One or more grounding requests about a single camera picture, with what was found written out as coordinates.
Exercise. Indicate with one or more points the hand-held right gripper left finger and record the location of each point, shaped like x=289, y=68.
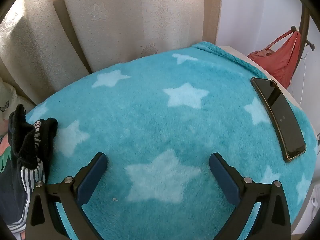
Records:
x=91, y=180

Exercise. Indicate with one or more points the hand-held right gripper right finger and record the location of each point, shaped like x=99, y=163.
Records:
x=225, y=180

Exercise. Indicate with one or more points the black smartphone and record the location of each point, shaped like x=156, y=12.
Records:
x=282, y=120

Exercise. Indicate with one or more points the teal star print blanket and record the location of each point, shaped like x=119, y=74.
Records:
x=150, y=120

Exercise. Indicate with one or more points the teal cartoon print blanket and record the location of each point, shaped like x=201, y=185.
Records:
x=3, y=155

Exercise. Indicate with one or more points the white butterfly print pillow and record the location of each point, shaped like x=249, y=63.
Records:
x=6, y=100

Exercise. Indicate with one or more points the red fabric bag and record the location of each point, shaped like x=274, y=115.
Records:
x=282, y=60

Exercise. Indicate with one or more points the beige patterned curtain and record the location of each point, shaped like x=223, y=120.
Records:
x=140, y=17
x=32, y=55

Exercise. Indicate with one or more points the dark metal clothes rack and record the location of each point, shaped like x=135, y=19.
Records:
x=305, y=30

